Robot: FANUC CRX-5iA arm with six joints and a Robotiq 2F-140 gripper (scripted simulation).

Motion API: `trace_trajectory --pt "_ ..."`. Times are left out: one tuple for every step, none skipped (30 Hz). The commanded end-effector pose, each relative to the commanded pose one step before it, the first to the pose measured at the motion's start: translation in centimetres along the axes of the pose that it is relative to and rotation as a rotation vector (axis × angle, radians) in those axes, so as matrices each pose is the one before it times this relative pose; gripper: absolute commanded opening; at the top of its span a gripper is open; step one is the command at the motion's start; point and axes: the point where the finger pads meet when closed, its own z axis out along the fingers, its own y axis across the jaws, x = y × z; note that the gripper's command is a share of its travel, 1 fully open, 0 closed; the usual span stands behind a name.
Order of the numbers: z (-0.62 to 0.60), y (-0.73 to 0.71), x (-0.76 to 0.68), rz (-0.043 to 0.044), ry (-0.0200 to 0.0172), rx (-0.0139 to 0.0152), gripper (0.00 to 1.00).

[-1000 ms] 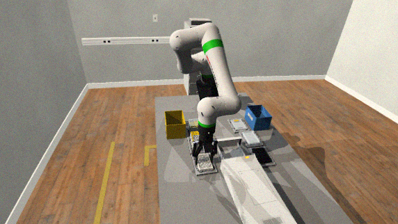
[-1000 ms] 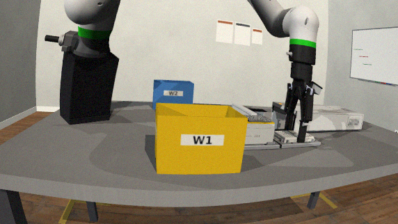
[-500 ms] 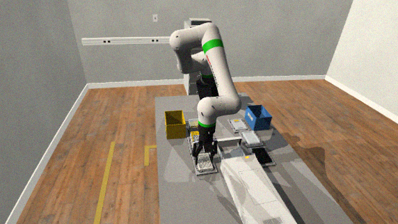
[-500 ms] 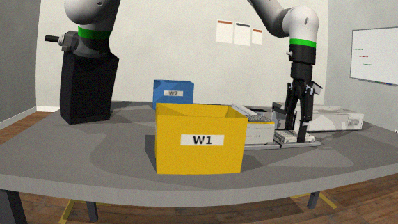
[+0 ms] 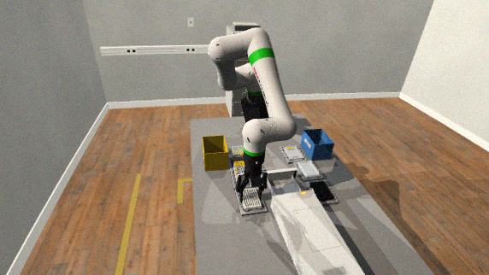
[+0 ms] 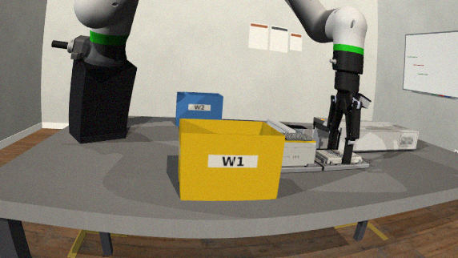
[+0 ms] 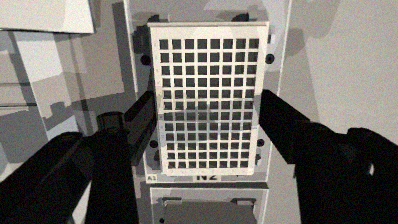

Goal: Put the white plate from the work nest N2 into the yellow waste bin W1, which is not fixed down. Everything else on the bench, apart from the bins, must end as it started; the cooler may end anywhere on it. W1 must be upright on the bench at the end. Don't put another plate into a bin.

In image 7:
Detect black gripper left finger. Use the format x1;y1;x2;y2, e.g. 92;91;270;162
0;91;157;224

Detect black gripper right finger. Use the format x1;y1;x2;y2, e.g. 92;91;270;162
259;90;398;224

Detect white well plate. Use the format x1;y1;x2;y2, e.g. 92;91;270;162
147;21;269;176

